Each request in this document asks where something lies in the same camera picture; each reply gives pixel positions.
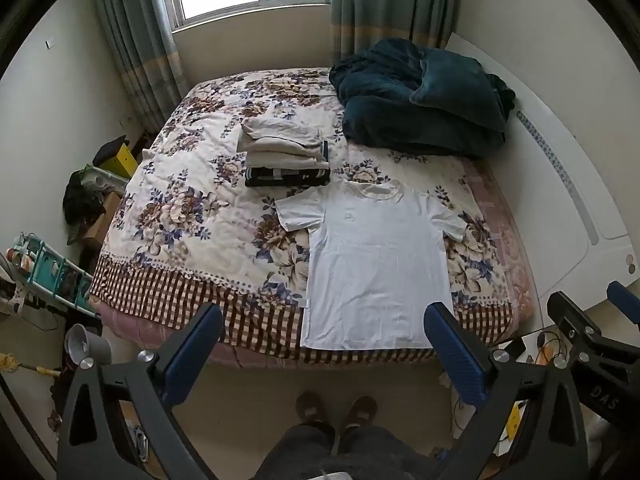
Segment white polo shirt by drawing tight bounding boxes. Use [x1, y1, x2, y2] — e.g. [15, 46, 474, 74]
[276, 180, 466, 351]

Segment white headboard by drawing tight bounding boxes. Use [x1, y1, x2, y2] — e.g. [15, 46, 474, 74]
[447, 35, 639, 310]

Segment floral bed blanket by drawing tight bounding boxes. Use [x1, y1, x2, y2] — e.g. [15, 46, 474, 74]
[90, 68, 516, 367]

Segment right brown shoe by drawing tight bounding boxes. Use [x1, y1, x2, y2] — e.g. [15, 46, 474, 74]
[341, 396, 378, 432]

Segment brown shoe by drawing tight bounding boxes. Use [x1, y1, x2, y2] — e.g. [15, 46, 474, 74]
[341, 396, 378, 432]
[295, 391, 328, 424]

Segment left brown shoe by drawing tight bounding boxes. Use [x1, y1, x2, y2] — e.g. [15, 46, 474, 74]
[295, 391, 328, 424]

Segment grey cup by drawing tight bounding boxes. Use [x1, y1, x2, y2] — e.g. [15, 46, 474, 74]
[64, 324, 113, 365]

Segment person dark trousers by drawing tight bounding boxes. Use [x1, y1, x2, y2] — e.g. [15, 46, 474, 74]
[254, 422, 438, 479]

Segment cardboard box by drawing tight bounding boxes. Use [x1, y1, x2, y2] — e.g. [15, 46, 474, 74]
[81, 192, 122, 249]

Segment black white folded garment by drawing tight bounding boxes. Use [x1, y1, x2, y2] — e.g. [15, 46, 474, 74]
[245, 141, 331, 186]

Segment teal storage rack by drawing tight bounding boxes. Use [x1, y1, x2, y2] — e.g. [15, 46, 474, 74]
[3, 233, 100, 318]

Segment yellow box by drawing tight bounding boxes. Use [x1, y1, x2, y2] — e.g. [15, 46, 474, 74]
[100, 144, 138, 179]

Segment beige folded garment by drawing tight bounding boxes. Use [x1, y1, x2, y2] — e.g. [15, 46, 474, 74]
[236, 116, 330, 170]

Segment left green curtain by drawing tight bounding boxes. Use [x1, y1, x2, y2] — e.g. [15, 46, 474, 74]
[94, 0, 189, 133]

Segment green curtain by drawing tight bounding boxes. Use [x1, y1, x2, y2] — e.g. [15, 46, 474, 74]
[331, 0, 457, 60]
[94, 0, 189, 133]

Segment right green curtain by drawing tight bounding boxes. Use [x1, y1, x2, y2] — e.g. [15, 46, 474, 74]
[331, 0, 457, 60]

